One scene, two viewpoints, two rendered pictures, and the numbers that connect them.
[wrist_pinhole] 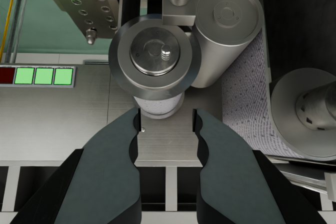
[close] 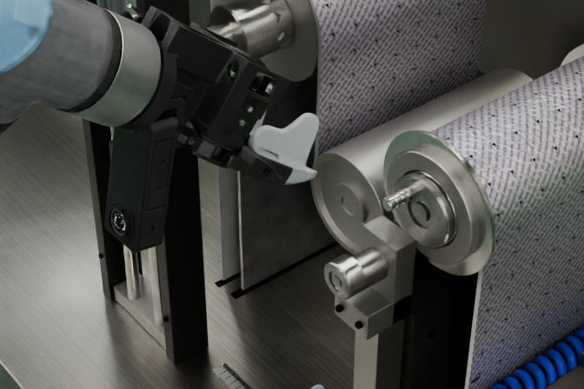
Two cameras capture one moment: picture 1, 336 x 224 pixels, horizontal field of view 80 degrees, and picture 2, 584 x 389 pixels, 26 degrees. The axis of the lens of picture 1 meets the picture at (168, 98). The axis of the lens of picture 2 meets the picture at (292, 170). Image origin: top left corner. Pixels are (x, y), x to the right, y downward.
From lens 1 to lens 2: 0.97 m
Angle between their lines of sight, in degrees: 51
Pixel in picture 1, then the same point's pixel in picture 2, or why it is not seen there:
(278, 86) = (308, 69)
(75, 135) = not seen: outside the picture
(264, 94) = (325, 68)
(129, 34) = (455, 253)
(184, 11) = (373, 240)
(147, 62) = (428, 200)
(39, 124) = not seen: outside the picture
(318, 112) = (258, 35)
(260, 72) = (331, 97)
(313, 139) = not seen: outside the picture
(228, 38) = (352, 170)
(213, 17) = (366, 210)
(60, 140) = not seen: outside the picture
